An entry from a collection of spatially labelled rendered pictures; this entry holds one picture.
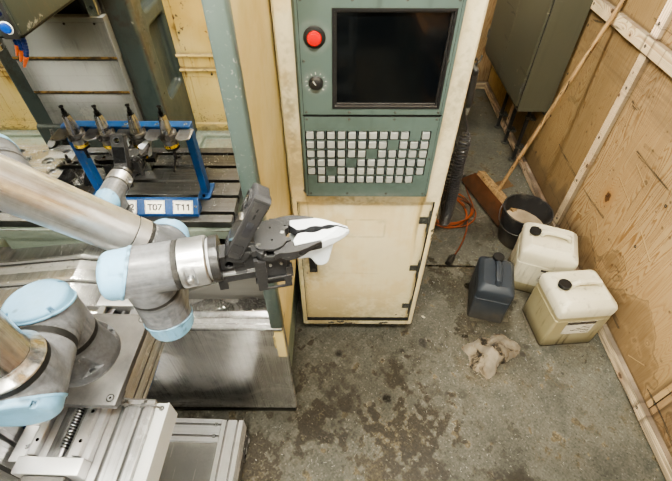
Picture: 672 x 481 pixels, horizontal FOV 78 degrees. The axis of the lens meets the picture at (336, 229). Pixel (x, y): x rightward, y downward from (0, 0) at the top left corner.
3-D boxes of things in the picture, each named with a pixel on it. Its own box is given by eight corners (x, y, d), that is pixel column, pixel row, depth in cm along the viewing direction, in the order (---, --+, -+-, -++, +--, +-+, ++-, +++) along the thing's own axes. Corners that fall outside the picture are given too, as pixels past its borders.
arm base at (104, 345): (104, 388, 89) (84, 367, 82) (35, 386, 89) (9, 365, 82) (131, 326, 100) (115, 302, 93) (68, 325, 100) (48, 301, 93)
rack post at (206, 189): (210, 199, 171) (192, 138, 150) (197, 199, 171) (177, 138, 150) (215, 184, 178) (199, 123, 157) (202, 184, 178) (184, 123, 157)
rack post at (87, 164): (103, 199, 171) (70, 137, 150) (90, 199, 171) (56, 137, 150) (113, 184, 178) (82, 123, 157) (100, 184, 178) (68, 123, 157)
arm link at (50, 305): (100, 303, 92) (73, 264, 83) (89, 358, 83) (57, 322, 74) (42, 313, 91) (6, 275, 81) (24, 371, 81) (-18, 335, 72)
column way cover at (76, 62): (143, 125, 210) (102, 17, 173) (49, 125, 210) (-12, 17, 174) (146, 120, 214) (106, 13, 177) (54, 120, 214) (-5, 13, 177)
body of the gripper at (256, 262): (290, 254, 71) (218, 266, 69) (285, 213, 65) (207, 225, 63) (297, 286, 65) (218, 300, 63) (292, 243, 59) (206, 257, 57)
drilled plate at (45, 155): (63, 187, 170) (57, 177, 167) (-8, 187, 170) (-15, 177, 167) (87, 154, 186) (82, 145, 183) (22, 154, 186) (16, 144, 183)
